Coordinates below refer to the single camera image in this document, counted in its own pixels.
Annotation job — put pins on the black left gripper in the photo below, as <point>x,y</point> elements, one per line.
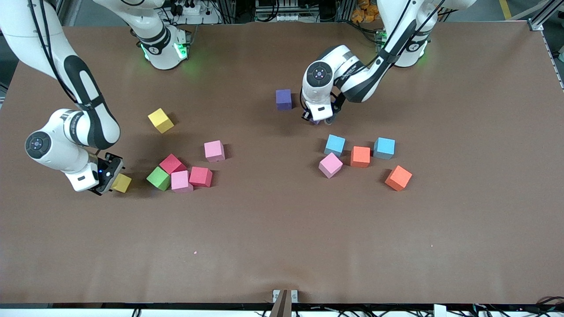
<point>309,115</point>

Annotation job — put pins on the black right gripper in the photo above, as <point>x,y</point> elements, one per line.
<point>113,166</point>

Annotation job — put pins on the yellow foam block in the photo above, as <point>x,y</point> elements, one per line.
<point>161,120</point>
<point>122,183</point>

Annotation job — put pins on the blue foam block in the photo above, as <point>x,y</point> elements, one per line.
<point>335,145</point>
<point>384,148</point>

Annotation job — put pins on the pink foam block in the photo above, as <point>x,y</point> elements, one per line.
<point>214,151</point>
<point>330,165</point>
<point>181,181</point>

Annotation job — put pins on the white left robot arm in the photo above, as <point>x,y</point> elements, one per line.
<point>357,83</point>

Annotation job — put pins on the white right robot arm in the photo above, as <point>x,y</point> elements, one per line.
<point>88,119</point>

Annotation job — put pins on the green foam block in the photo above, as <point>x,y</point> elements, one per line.
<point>158,178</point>

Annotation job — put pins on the orange foam block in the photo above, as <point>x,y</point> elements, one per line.
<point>398,178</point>
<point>360,156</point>

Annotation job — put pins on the red foam block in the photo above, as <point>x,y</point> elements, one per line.
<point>201,176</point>
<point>171,163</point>

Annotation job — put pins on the small white device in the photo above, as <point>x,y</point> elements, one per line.
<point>287,17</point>

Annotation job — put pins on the bag of orange items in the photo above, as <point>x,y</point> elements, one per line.
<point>365,13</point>

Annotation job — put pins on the white power strip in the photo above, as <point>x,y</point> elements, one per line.
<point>191,9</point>

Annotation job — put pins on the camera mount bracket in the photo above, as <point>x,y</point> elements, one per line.
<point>282,306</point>

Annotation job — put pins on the aluminium frame profile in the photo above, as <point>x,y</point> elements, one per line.
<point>535,25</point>

